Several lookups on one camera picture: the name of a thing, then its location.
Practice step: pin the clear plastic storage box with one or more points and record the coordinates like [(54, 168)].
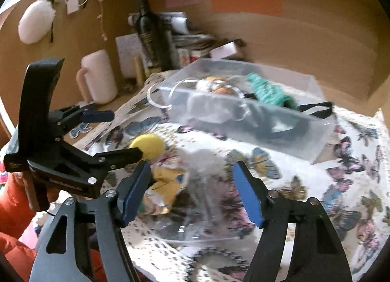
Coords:
[(307, 145)]

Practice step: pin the small white box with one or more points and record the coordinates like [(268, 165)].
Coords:
[(225, 50)]

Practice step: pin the butterfly printed cloth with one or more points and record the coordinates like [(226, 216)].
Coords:
[(350, 178)]

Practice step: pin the dark glass bottle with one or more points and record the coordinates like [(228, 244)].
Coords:
[(152, 38)]

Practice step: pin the white paper card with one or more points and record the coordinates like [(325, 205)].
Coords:
[(128, 47)]

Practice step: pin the white paper tag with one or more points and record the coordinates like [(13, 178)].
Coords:
[(72, 5)]

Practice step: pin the wooden stick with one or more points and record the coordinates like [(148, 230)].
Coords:
[(138, 70)]

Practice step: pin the large white fluffy pompom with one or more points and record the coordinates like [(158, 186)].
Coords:
[(35, 21)]

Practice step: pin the white orange plush toy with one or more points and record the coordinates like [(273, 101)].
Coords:
[(218, 85)]

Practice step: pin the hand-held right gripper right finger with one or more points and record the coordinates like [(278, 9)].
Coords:
[(247, 195)]

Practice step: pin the stack of papers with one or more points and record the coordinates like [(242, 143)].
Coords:
[(192, 44)]

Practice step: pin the dark grey cloth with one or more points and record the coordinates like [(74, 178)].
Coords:
[(262, 123)]

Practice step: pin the yellow white soft toy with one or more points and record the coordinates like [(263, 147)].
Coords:
[(166, 178)]

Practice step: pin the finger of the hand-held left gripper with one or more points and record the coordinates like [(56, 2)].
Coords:
[(122, 155), (99, 115)]

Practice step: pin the grey fluffy tuft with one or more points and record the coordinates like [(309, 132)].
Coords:
[(202, 166)]

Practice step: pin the clear plastic lid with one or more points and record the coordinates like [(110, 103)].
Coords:
[(195, 233)]

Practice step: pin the white ceramic mug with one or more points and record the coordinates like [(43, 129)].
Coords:
[(99, 75)]

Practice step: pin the teal knitted cloth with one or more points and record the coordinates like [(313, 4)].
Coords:
[(268, 90)]

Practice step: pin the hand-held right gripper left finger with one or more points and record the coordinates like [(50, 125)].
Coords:
[(134, 196)]

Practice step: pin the orange paper strip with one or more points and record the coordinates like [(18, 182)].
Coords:
[(246, 5)]

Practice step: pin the white ribbon loop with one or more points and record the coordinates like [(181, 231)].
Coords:
[(152, 99)]

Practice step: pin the yellow foam ball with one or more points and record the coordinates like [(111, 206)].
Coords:
[(147, 145)]

